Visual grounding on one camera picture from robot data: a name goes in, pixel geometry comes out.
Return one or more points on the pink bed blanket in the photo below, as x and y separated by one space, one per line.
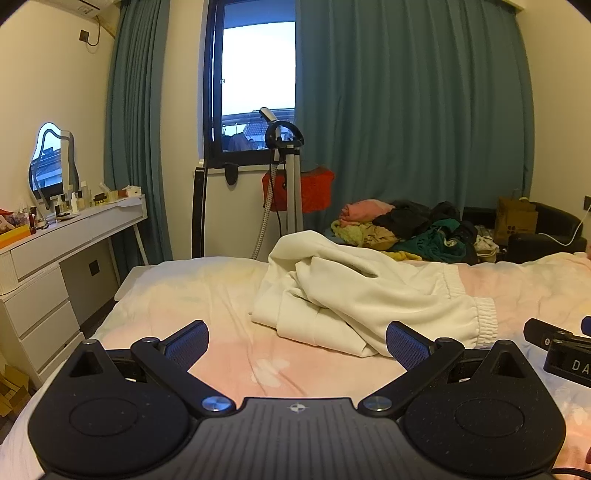
207 288

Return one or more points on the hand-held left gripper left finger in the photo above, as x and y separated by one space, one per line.
187 345

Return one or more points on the white air conditioner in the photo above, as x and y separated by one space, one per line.
83 5

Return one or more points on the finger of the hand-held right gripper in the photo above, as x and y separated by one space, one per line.
538 330
587 325

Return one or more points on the narrow teal curtain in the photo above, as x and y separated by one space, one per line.
136 138

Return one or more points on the white dressing table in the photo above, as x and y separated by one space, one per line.
46 286

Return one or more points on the white tissue box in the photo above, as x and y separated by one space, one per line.
130 191

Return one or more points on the wide teal curtain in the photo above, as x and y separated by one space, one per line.
415 115

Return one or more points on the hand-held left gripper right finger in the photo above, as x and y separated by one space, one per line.
406 345

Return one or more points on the wavy lit mirror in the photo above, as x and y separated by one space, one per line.
48 161

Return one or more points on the red fabric bag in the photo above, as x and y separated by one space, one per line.
318 189

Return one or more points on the pile of mixed clothes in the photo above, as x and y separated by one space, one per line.
415 230

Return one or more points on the cream white garment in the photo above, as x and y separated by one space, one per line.
323 286

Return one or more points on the garment steamer stand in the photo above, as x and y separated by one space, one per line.
292 194

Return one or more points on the black leaning board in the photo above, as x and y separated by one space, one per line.
198 217

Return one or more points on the brown paper bag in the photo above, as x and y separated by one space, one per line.
515 219

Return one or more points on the black wall outlet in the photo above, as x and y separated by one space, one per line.
93 267

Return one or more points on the cardboard pieces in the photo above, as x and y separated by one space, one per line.
11 392

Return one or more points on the orange box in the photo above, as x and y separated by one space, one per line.
14 236

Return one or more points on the black framed window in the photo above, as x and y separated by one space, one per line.
258 69

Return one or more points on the white bed sheet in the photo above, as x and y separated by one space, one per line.
14 454

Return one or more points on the black armchair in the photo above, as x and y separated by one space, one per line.
554 226

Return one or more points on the group of cosmetic bottles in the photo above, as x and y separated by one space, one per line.
74 203

